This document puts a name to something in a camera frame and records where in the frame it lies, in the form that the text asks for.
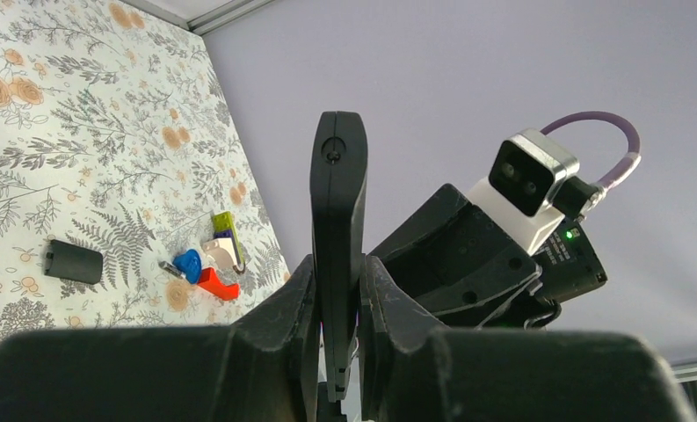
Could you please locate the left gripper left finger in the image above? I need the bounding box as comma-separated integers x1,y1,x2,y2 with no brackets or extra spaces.
0,256,319,421

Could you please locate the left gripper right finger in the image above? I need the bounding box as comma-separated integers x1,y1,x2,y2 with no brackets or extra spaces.
359,257,696,421

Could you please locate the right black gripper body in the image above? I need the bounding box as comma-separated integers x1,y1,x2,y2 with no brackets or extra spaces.
371,184,607,329

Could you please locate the battery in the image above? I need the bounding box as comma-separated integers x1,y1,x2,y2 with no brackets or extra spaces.
157,261,185,279

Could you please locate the black remote battery cover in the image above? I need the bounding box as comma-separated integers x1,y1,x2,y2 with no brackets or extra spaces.
44,239,104,285

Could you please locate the blue and orange toy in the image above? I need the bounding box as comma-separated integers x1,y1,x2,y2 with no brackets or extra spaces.
172,250,240,301

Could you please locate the floral patterned mat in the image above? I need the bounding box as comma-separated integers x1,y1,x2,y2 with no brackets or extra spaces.
0,1,289,343

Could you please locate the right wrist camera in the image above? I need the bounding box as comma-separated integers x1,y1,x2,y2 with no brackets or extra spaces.
466,128,601,256

